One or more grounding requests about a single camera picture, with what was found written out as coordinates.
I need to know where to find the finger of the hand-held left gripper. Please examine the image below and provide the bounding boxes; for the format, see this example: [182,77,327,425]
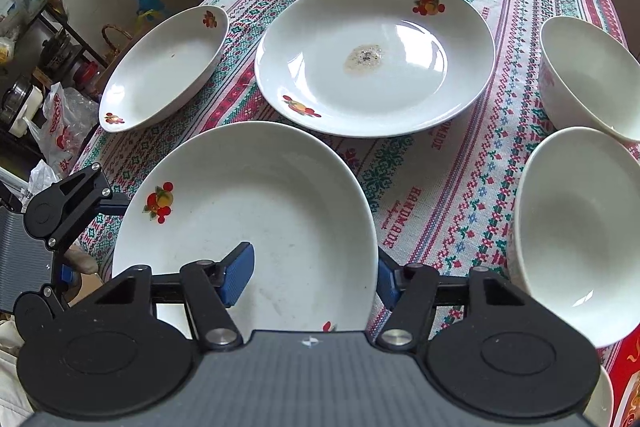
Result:
[47,163,132,254]
[42,252,78,309]

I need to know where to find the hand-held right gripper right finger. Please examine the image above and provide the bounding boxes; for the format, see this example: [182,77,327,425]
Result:
[376,248,538,351]

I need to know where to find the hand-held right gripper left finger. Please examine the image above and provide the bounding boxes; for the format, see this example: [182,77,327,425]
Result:
[97,242,257,351]

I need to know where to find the small white plate fruit print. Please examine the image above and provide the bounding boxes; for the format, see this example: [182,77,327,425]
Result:
[98,5,230,132]

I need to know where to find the white bowl pink flowers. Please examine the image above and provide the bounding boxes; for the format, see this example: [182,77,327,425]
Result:
[539,16,640,144]
[507,127,640,350]

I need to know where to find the large white plate fruit print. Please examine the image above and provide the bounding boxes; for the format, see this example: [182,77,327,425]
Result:
[254,0,496,138]

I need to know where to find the person's left hand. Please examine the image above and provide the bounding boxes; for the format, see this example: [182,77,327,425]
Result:
[63,244,101,276]

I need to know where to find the plastic bag red print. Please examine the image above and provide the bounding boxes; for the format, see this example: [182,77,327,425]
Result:
[25,84,99,180]

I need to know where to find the white garment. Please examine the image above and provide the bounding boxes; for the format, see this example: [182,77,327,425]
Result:
[0,319,36,427]

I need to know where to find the patterned tablecloth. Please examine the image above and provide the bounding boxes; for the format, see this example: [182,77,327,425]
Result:
[70,0,640,427]

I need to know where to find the small steel pot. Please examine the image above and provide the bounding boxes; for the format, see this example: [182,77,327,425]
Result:
[0,77,36,125]

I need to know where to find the red jar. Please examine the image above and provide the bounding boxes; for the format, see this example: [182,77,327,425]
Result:
[74,62,100,88]

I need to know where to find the wicker basket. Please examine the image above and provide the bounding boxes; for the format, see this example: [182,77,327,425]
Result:
[102,24,137,60]

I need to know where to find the black storage rack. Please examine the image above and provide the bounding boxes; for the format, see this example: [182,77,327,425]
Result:
[0,0,110,152]

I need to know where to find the blue plastic item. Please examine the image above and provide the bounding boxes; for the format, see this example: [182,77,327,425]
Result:
[136,0,169,22]

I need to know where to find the red cardboard box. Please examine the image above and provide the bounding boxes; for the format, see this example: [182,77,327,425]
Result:
[607,336,640,427]

